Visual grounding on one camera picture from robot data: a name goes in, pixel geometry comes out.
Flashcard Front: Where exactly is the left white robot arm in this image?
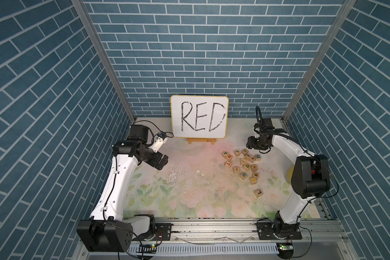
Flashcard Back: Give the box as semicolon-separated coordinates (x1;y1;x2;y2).
76;123;173;253

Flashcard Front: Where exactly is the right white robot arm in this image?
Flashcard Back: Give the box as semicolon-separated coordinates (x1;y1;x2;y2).
247;106;330;239

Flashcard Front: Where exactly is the wooden block letter X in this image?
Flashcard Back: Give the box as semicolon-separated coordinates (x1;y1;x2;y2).
250;164;258;172

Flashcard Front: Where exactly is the wooden block letter I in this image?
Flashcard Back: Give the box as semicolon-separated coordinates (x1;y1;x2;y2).
233;166;242;175

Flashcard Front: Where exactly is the wooden block letter L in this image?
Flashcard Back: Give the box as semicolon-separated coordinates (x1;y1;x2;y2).
254;188;263;198

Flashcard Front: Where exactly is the wooden whiteboard stand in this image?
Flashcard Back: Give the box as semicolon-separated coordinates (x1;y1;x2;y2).
187;138;217;145

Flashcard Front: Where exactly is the white RED whiteboard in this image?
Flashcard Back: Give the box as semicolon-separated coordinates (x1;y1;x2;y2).
170;95;229;139

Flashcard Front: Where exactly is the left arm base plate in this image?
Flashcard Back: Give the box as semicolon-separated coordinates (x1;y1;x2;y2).
131;223;173;241

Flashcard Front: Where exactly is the aluminium front rail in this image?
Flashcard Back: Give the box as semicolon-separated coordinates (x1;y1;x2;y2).
81;217;348;244

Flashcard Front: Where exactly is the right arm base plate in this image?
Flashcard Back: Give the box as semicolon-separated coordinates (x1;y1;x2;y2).
256;219;302;240

